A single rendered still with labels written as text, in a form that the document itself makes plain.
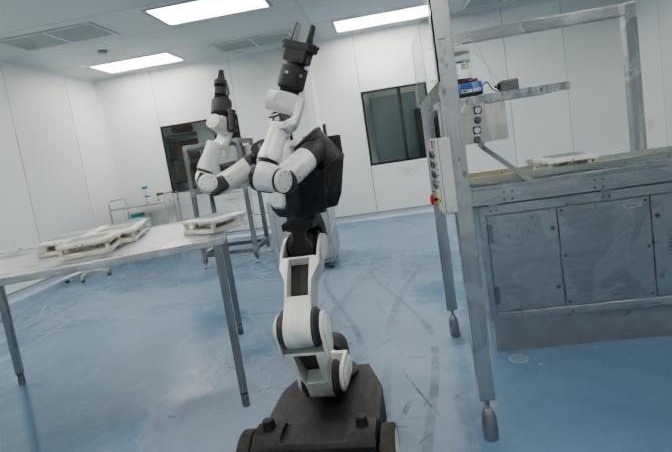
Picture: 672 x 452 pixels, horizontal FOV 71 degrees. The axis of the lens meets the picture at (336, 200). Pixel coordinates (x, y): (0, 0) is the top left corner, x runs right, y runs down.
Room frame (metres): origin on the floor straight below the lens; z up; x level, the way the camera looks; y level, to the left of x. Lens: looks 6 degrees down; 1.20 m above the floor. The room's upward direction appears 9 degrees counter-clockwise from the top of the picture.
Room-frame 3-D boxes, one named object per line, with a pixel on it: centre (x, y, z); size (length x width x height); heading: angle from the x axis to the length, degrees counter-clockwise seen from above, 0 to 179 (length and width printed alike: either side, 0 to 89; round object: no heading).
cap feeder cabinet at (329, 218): (5.00, 0.37, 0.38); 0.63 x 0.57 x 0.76; 83
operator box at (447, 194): (1.67, -0.40, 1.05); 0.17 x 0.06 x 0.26; 173
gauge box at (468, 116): (2.36, -0.68, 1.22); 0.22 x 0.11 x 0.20; 83
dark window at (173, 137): (7.76, 2.03, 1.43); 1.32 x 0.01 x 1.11; 83
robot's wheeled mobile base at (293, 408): (1.86, 0.16, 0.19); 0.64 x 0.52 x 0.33; 170
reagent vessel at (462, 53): (2.45, -0.72, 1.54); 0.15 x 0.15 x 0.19
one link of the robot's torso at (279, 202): (1.92, 0.12, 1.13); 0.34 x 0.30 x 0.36; 34
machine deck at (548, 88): (2.48, -0.90, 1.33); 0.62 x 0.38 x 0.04; 83
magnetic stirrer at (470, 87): (2.45, -0.71, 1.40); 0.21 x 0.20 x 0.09; 173
